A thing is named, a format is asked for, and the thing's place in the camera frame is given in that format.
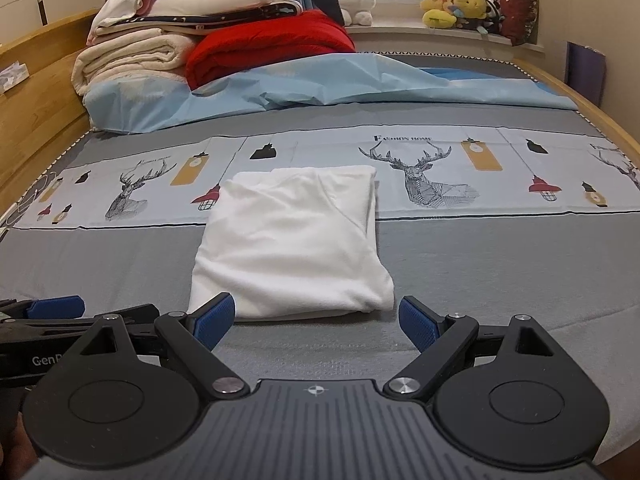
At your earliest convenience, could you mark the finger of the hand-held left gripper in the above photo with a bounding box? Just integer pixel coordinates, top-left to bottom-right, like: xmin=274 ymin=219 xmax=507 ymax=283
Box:
xmin=0 ymin=296 xmax=85 ymax=319

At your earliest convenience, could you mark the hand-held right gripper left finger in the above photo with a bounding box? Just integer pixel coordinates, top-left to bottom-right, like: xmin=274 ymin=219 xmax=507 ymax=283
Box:
xmin=75 ymin=292 xmax=252 ymax=402

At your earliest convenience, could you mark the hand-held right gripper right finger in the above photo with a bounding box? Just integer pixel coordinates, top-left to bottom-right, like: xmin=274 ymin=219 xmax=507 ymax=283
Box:
xmin=384 ymin=295 xmax=558 ymax=404

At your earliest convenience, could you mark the white garment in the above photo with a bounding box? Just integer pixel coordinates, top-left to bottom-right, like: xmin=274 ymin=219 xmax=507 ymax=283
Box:
xmin=187 ymin=164 xmax=396 ymax=322

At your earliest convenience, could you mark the grey printed bed sheet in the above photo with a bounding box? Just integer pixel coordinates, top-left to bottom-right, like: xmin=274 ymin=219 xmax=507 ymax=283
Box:
xmin=0 ymin=52 xmax=640 ymax=467

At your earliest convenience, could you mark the tissue box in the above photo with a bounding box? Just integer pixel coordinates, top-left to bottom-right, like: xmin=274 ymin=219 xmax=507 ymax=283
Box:
xmin=0 ymin=61 xmax=29 ymax=93

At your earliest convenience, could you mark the cream folded blanket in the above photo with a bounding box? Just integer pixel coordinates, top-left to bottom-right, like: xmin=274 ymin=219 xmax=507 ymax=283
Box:
xmin=72 ymin=26 xmax=202 ymax=99

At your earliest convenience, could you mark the light blue sheet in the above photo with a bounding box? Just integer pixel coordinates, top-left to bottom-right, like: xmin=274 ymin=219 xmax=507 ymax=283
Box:
xmin=81 ymin=52 xmax=579 ymax=134

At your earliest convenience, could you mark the red blanket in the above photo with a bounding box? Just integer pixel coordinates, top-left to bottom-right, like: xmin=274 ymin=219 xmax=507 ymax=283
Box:
xmin=185 ymin=9 xmax=357 ymax=92

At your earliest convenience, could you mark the white windowsill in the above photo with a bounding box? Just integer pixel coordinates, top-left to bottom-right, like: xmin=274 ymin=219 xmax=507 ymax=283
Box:
xmin=345 ymin=22 xmax=546 ymax=58

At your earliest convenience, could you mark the dark star-patterned blanket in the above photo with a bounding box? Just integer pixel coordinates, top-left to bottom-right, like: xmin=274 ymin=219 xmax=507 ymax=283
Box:
xmin=91 ymin=1 xmax=306 ymax=37

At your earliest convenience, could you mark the purple board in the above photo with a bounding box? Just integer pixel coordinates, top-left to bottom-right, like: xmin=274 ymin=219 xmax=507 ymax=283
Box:
xmin=566 ymin=40 xmax=609 ymax=107

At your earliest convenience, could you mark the white folded cloth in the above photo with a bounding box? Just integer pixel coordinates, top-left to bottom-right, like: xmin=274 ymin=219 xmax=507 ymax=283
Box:
xmin=86 ymin=0 xmax=154 ymax=44

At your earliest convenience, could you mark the yellow duck plush toy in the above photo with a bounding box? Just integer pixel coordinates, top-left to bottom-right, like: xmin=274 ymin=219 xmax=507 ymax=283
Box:
xmin=419 ymin=0 xmax=457 ymax=29

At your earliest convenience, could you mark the striped dark plush toy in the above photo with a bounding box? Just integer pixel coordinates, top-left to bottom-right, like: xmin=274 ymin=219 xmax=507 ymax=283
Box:
xmin=479 ymin=0 xmax=502 ymax=33

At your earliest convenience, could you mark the yellow bear plush toy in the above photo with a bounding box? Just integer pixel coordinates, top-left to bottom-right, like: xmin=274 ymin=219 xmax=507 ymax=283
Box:
xmin=451 ymin=0 xmax=489 ymax=27

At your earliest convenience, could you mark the white plush toy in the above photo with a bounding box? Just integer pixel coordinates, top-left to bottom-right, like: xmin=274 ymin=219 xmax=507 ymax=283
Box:
xmin=336 ymin=0 xmax=377 ymax=27

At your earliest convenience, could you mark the red cushion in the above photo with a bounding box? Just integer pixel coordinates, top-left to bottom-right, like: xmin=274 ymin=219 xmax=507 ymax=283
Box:
xmin=496 ymin=0 xmax=540 ymax=47

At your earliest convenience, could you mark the wooden bed frame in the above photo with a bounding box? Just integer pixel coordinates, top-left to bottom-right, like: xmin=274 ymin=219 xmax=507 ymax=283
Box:
xmin=0 ymin=9 xmax=640 ymax=211

